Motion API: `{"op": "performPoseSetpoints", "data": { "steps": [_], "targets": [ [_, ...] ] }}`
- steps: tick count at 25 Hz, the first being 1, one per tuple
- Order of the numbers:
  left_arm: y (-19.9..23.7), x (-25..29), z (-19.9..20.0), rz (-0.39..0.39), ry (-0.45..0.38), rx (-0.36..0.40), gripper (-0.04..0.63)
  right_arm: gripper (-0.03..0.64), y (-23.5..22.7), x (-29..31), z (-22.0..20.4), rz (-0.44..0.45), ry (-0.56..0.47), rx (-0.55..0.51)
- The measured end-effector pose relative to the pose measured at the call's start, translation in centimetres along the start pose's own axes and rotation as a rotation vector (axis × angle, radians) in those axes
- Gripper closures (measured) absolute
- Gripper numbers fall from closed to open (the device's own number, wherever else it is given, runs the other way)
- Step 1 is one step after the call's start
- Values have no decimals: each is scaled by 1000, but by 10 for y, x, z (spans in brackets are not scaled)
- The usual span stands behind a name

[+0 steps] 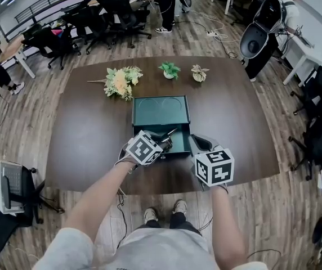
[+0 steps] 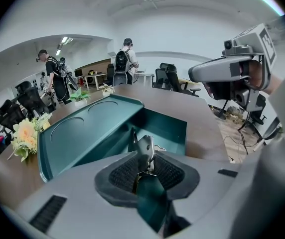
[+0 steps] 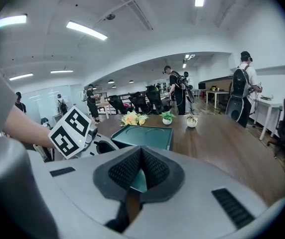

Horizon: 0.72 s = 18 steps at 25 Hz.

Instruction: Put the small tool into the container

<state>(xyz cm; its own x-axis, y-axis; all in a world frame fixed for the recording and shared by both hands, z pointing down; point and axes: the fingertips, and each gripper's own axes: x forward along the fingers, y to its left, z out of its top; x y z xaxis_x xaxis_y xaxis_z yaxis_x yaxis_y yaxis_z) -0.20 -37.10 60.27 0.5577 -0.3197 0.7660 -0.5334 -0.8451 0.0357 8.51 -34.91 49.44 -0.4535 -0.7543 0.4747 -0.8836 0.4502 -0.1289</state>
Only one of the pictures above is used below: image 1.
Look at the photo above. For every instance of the person's left forearm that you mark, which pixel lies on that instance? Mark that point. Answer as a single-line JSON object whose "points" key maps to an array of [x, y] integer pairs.
{"points": [[99, 198]]}

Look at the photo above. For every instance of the black grey backpack shell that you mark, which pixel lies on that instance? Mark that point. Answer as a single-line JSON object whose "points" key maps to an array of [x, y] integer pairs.
{"points": [[252, 44]]}

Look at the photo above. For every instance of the person's left shoe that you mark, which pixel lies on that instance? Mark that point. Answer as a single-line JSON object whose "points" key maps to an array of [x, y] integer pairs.
{"points": [[150, 215]]}

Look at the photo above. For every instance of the gold metal tool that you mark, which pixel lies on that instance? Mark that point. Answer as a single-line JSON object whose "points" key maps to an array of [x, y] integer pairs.
{"points": [[169, 134]]}

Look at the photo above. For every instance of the small green potted plant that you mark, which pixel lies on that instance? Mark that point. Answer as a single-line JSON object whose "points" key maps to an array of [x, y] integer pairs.
{"points": [[169, 69]]}

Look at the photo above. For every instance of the wooden top white desk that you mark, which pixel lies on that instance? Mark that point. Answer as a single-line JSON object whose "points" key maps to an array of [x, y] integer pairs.
{"points": [[11, 48]]}

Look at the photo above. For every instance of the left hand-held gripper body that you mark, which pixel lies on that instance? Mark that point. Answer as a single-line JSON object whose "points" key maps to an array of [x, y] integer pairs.
{"points": [[142, 149]]}

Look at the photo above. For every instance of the white power strip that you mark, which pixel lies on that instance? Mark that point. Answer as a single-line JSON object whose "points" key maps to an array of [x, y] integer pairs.
{"points": [[213, 33]]}

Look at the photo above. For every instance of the person's right forearm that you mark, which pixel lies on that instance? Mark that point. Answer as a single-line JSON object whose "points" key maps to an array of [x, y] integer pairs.
{"points": [[225, 226]]}

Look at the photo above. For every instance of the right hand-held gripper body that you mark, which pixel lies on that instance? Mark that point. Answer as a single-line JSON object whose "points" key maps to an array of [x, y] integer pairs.
{"points": [[214, 170]]}

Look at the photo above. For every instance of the dark green drawer box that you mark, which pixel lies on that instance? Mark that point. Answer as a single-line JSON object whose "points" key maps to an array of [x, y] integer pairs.
{"points": [[161, 114]]}

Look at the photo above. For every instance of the person's shoe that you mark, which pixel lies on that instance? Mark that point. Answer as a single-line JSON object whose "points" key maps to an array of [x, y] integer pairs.
{"points": [[180, 207], [150, 215]]}

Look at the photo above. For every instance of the small beige potted plant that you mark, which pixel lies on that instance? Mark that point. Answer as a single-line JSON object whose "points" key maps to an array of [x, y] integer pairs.
{"points": [[200, 73]]}

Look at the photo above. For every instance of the person's right shoe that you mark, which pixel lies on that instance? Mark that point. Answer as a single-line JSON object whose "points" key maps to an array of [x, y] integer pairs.
{"points": [[180, 207]]}

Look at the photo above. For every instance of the artificial yellow flower bouquet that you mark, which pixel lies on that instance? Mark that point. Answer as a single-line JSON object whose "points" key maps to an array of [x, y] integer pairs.
{"points": [[120, 83]]}

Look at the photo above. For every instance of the person's grey shirt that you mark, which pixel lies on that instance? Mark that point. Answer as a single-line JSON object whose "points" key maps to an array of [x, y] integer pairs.
{"points": [[163, 252]]}

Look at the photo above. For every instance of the person's black trousers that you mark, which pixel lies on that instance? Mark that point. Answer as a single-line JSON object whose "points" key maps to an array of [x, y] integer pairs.
{"points": [[180, 221]]}

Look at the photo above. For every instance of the black metal railing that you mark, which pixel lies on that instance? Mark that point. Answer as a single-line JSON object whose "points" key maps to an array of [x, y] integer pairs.
{"points": [[48, 0]]}

